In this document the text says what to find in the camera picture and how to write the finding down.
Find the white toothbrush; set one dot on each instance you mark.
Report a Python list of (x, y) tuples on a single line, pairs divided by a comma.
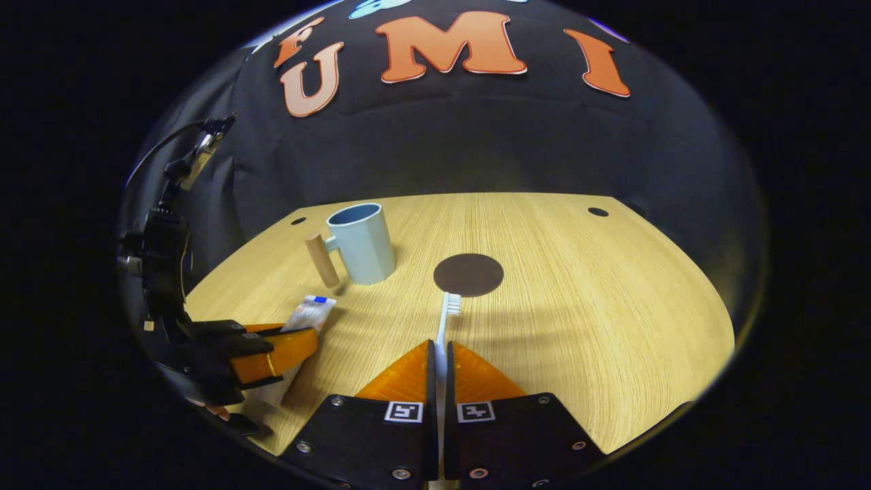
[(450, 305)]

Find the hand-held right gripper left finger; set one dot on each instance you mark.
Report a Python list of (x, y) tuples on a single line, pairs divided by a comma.
[(367, 435)]

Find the white toothpaste tube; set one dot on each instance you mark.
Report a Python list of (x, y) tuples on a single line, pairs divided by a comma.
[(309, 314)]

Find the black side curtain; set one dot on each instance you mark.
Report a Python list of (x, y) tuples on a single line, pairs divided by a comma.
[(218, 211)]

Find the black backdrop cloth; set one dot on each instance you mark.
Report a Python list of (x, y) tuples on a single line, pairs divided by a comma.
[(476, 136)]

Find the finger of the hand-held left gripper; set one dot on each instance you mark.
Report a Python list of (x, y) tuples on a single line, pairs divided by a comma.
[(218, 329), (252, 345)]

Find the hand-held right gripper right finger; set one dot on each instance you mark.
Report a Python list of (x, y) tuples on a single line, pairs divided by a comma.
[(517, 435)]

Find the dark brown round coaster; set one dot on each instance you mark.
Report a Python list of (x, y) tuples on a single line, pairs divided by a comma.
[(468, 275)]

